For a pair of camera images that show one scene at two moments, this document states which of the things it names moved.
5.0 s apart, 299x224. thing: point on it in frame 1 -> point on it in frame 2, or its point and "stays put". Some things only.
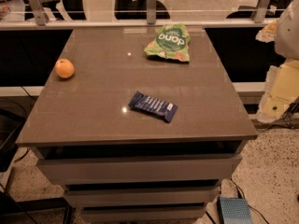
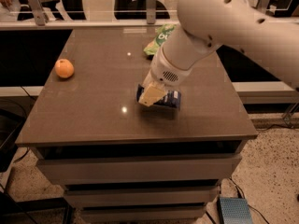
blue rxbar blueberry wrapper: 152,105 -> 172,98
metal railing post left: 34,0 stays put
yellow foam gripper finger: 281,91 -> 150,93
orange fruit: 64,68 stays put
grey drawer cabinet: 121,163 stays put
